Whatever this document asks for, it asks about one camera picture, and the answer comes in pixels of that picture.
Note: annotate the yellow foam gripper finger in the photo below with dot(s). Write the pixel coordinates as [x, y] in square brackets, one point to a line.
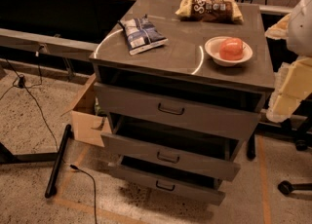
[293, 83]
[279, 30]

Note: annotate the red apple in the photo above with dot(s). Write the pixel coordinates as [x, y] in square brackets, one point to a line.
[231, 49]

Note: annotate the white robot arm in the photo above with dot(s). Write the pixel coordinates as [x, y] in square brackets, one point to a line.
[299, 38]

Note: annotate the top grey drawer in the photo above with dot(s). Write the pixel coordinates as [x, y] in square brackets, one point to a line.
[176, 112]

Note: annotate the grey drawer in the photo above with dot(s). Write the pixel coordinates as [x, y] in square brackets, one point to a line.
[165, 184]
[170, 157]
[176, 112]

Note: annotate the brown yellow chip bag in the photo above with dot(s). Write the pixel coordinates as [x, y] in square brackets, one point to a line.
[219, 11]

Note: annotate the middle grey drawer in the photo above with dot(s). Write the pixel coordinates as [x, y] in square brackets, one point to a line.
[170, 157]

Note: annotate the black chair caster leg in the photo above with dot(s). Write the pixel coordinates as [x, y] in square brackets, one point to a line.
[285, 187]

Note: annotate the grey drawer cabinet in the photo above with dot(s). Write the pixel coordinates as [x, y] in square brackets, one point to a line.
[183, 69]

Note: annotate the bottom grey drawer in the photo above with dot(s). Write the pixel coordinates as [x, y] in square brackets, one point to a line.
[165, 184]

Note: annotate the blue chip bag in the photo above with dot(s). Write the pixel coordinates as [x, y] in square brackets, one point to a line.
[141, 35]

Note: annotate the cardboard box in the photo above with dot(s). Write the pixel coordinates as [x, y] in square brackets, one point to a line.
[87, 126]

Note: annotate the black table leg base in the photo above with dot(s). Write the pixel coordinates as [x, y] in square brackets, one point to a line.
[7, 157]

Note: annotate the grey metal rail beam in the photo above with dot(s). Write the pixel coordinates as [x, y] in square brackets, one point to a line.
[32, 42]

